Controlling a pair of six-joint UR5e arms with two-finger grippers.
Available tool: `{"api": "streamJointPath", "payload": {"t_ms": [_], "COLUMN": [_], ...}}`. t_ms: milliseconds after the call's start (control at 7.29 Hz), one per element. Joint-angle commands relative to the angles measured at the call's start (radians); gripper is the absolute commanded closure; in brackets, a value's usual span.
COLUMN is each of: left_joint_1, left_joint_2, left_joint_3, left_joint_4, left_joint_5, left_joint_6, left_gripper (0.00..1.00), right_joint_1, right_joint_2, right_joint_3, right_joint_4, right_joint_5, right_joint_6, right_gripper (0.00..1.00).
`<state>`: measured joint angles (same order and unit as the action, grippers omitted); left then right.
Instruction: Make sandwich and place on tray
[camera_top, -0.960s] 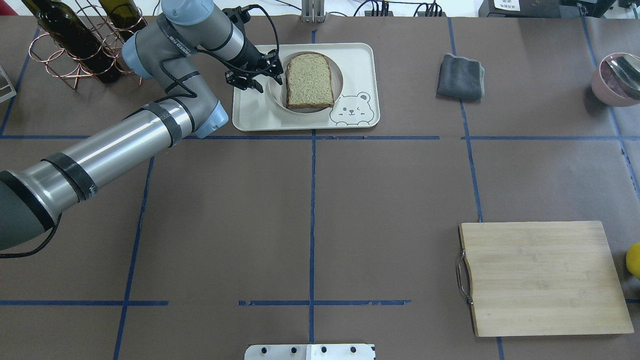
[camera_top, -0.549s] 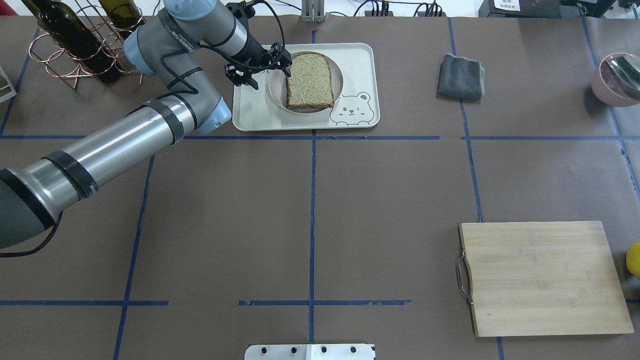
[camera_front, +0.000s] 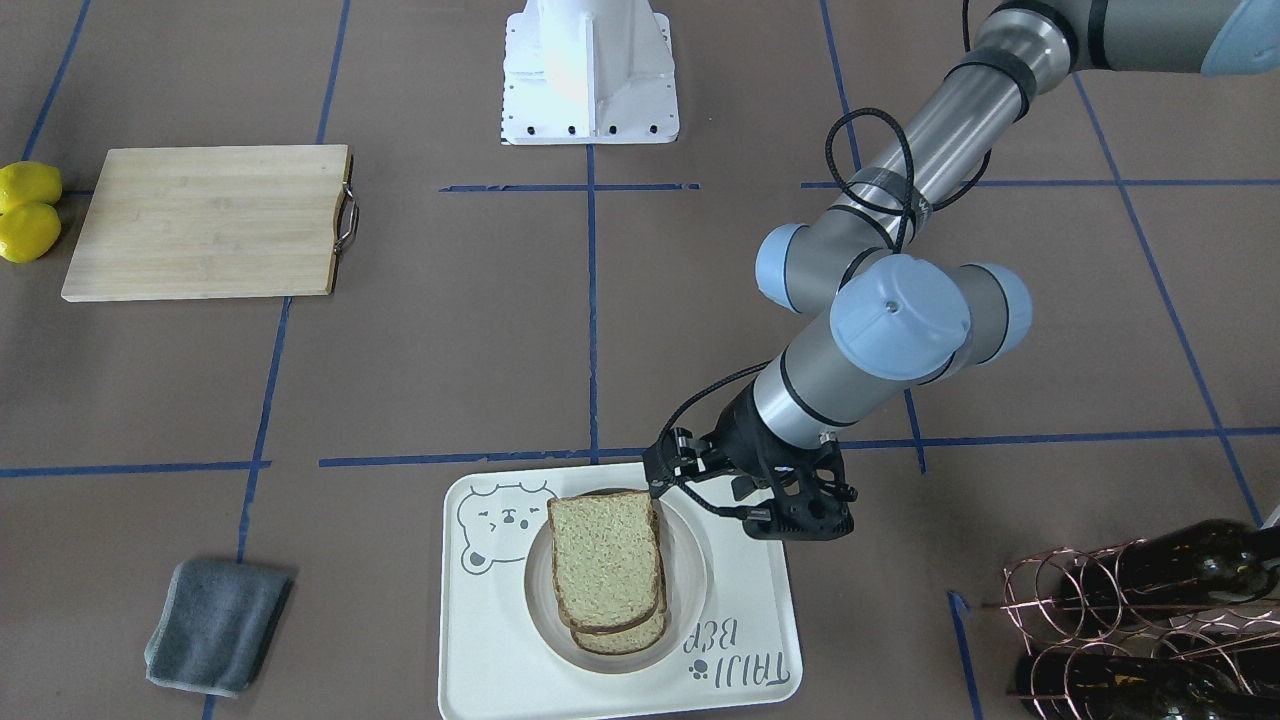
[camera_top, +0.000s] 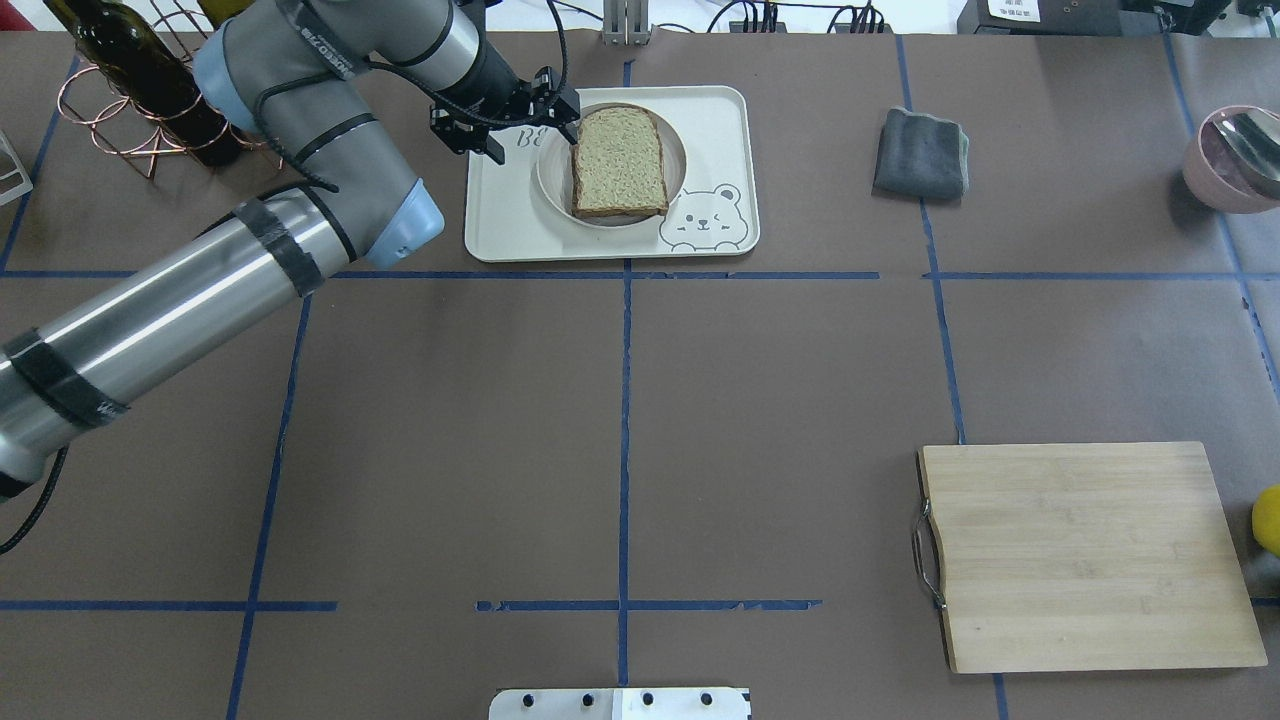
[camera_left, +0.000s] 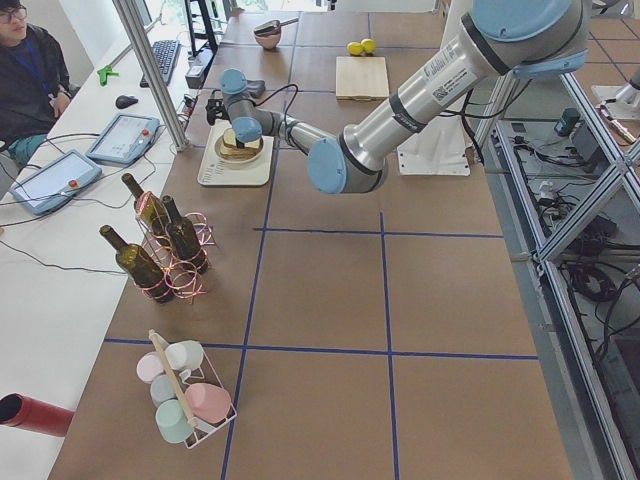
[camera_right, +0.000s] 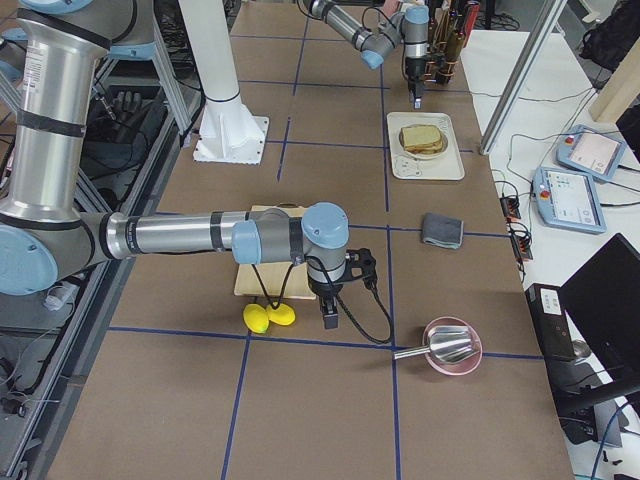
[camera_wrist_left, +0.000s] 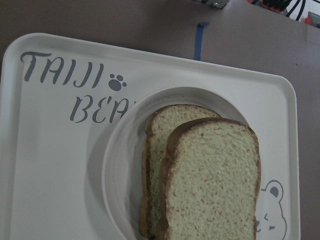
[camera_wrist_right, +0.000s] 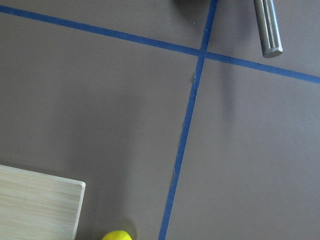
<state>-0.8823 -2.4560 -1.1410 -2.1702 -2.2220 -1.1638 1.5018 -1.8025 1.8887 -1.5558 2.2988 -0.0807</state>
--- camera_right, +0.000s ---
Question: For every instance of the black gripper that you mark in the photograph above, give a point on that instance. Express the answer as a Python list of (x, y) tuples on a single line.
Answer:
[(413, 70), (324, 289)]

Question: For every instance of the bread slice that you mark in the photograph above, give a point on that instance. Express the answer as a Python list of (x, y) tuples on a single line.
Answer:
[(426, 149), (420, 136)]

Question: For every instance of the cream bear serving tray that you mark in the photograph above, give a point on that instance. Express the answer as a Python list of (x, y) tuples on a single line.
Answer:
[(447, 167)]

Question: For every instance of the yellow lemon upper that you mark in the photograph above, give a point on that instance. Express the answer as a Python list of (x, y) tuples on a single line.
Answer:
[(282, 315)]

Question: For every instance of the yellow lemon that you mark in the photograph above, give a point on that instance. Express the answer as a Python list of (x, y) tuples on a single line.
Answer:
[(282, 315), (256, 318)]

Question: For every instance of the bamboo cutting board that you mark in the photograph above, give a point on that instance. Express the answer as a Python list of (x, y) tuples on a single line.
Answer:
[(272, 274)]

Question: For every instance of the dark wine bottle lower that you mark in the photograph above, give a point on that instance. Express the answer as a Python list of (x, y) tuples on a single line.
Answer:
[(443, 10)]

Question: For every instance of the dark wine bottle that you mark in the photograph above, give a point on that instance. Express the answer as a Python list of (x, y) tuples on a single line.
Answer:
[(443, 10), (463, 16)]

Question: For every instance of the dark wine bottle upper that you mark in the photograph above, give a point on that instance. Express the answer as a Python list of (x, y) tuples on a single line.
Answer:
[(463, 16)]

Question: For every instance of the yellow lemon lower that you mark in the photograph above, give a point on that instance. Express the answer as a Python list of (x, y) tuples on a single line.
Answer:
[(256, 318)]

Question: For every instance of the pink bowl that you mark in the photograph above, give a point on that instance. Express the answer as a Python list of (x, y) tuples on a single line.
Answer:
[(465, 367)]

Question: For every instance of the metal scoop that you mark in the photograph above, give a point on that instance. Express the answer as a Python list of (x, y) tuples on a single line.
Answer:
[(447, 344)]

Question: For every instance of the grey folded cloth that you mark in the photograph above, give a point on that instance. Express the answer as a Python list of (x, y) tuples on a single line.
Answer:
[(442, 231)]

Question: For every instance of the near teach pendant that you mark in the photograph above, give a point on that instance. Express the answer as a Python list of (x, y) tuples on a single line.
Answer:
[(568, 200)]

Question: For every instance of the teach pendant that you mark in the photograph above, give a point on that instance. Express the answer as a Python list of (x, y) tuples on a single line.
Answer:
[(568, 200), (588, 150)]

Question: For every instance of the far teach pendant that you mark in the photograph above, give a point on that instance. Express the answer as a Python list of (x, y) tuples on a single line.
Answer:
[(588, 150)]

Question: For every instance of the black monitor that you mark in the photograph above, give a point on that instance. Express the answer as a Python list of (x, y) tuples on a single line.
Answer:
[(602, 300)]

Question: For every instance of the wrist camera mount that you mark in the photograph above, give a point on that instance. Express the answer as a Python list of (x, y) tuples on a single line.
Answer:
[(361, 265), (436, 62)]

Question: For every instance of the copper wire bottle rack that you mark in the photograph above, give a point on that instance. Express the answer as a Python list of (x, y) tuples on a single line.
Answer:
[(448, 70)]

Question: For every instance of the aluminium frame post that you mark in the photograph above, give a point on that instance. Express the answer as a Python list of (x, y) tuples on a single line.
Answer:
[(544, 25)]

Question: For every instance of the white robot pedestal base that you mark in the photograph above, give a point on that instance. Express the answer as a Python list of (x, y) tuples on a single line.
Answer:
[(228, 132)]

